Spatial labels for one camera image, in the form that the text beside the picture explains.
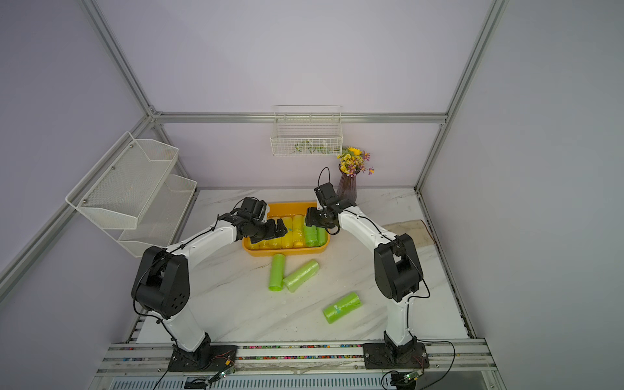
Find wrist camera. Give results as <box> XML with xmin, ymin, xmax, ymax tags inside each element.
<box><xmin>314</xmin><ymin>182</ymin><xmax>341</xmax><ymax>211</ymax></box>
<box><xmin>237</xmin><ymin>197</ymin><xmax>268</xmax><ymax>223</ymax></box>

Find green trash bag roll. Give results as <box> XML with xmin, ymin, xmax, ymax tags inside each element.
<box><xmin>303</xmin><ymin>225</ymin><xmax>319</xmax><ymax>247</ymax></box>
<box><xmin>316</xmin><ymin>227</ymin><xmax>328</xmax><ymax>247</ymax></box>
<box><xmin>323</xmin><ymin>292</ymin><xmax>362</xmax><ymax>324</ymax></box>
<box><xmin>283</xmin><ymin>260</ymin><xmax>320</xmax><ymax>293</ymax></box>
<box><xmin>268</xmin><ymin>253</ymin><xmax>286</xmax><ymax>292</ymax></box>

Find white mesh lower shelf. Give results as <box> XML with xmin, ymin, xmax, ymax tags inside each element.
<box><xmin>118</xmin><ymin>175</ymin><xmax>197</xmax><ymax>258</ymax></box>

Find purple glass vase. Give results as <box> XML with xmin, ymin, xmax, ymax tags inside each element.
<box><xmin>336</xmin><ymin>166</ymin><xmax>360</xmax><ymax>204</ymax></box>

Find white mesh shelf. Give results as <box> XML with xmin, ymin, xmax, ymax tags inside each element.
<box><xmin>65</xmin><ymin>133</ymin><xmax>179</xmax><ymax>230</ymax></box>
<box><xmin>118</xmin><ymin>175</ymin><xmax>197</xmax><ymax>258</ymax></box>

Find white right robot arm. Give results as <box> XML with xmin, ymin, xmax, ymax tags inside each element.
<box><xmin>305</xmin><ymin>206</ymin><xmax>424</xmax><ymax>362</ymax></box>

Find yellow plastic storage box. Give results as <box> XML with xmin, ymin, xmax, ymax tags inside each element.
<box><xmin>242</xmin><ymin>201</ymin><xmax>331</xmax><ymax>257</ymax></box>

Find white wire wall basket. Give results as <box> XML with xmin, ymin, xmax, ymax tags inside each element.
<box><xmin>270</xmin><ymin>105</ymin><xmax>343</xmax><ymax>157</ymax></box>

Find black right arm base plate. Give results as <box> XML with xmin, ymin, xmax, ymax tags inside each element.
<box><xmin>362</xmin><ymin>342</ymin><xmax>430</xmax><ymax>370</ymax></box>

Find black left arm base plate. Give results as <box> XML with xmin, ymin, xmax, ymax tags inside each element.
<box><xmin>167</xmin><ymin>344</ymin><xmax>238</xmax><ymax>372</ymax></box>

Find yellow trash bag roll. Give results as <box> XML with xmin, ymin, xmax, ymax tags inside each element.
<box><xmin>263</xmin><ymin>238</ymin><xmax>282</xmax><ymax>250</ymax></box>
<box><xmin>282</xmin><ymin>216</ymin><xmax>294</xmax><ymax>249</ymax></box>
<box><xmin>292</xmin><ymin>214</ymin><xmax>306</xmax><ymax>248</ymax></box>

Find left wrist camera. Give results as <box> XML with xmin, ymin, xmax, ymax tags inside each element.
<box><xmin>237</xmin><ymin>197</ymin><xmax>268</xmax><ymax>223</ymax></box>

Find aluminium rail frame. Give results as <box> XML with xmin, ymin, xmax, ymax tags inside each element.
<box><xmin>90</xmin><ymin>340</ymin><xmax>505</xmax><ymax>389</ymax></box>

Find white mesh upper shelf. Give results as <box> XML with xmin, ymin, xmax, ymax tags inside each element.
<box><xmin>65</xmin><ymin>133</ymin><xmax>179</xmax><ymax>230</ymax></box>

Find yellow and purple flowers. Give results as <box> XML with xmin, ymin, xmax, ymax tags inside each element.
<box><xmin>337</xmin><ymin>146</ymin><xmax>375</xmax><ymax>177</ymax></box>

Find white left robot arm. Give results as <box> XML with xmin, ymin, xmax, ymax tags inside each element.
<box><xmin>131</xmin><ymin>218</ymin><xmax>288</xmax><ymax>353</ymax></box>

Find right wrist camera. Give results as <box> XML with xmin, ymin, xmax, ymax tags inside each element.
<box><xmin>314</xmin><ymin>182</ymin><xmax>341</xmax><ymax>211</ymax></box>

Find beige work glove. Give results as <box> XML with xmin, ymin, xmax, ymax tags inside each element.
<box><xmin>383</xmin><ymin>219</ymin><xmax>435</xmax><ymax>249</ymax></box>

